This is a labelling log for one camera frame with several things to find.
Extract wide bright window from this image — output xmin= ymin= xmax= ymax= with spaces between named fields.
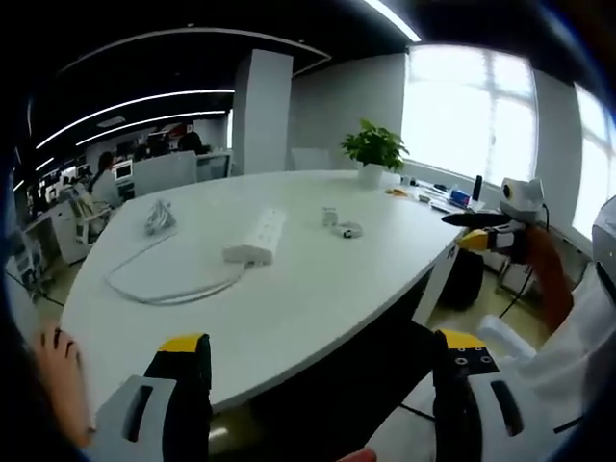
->
xmin=400 ymin=44 xmax=539 ymax=187

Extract white coiled charger cable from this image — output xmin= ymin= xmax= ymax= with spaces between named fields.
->
xmin=331 ymin=221 xmax=366 ymax=240

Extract white office side desk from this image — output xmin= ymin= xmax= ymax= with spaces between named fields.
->
xmin=22 ymin=198 xmax=98 ymax=266

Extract white bundled cable end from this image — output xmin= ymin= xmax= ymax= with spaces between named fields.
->
xmin=143 ymin=198 xmax=180 ymax=238

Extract short ceiling light strip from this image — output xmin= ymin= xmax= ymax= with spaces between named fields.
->
xmin=75 ymin=110 xmax=231 ymax=146

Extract narrow bright window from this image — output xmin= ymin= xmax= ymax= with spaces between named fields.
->
xmin=571 ymin=83 xmax=616 ymax=243

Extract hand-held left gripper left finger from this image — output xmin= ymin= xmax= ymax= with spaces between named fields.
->
xmin=95 ymin=331 xmax=214 ymax=462

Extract white office chair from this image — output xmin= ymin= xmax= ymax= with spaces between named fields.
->
xmin=70 ymin=191 xmax=113 ymax=247

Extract long ceiling light strip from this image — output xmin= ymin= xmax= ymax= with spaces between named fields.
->
xmin=35 ymin=89 xmax=237 ymax=150

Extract black round stool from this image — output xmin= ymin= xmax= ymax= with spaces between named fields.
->
xmin=449 ymin=248 xmax=486 ymax=311

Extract translucent chair back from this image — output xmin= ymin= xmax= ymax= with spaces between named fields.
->
xmin=290 ymin=147 xmax=332 ymax=171

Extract white cylindrical object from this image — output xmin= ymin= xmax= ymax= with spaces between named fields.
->
xmin=477 ymin=314 xmax=536 ymax=361

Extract person's left hand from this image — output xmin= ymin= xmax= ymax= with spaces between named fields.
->
xmin=330 ymin=447 xmax=380 ymax=462

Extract white power strip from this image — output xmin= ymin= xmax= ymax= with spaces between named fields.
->
xmin=221 ymin=207 xmax=289 ymax=267

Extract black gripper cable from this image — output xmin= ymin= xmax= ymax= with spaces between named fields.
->
xmin=497 ymin=203 xmax=552 ymax=320

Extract computer monitor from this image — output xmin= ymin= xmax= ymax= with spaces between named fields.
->
xmin=111 ymin=159 xmax=135 ymax=183

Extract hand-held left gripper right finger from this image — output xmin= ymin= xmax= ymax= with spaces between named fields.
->
xmin=431 ymin=328 xmax=577 ymax=462

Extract person's white clothing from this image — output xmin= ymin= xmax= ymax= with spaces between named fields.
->
xmin=480 ymin=194 xmax=616 ymax=437

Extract green potted plant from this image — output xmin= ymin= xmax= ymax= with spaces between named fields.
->
xmin=340 ymin=118 xmax=411 ymax=189

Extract white power strip cable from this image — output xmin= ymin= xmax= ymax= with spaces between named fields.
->
xmin=103 ymin=229 xmax=249 ymax=307

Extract white office partition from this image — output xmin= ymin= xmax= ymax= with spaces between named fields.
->
xmin=131 ymin=150 xmax=233 ymax=197

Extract white papers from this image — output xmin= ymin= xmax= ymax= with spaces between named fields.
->
xmin=415 ymin=184 xmax=464 ymax=214

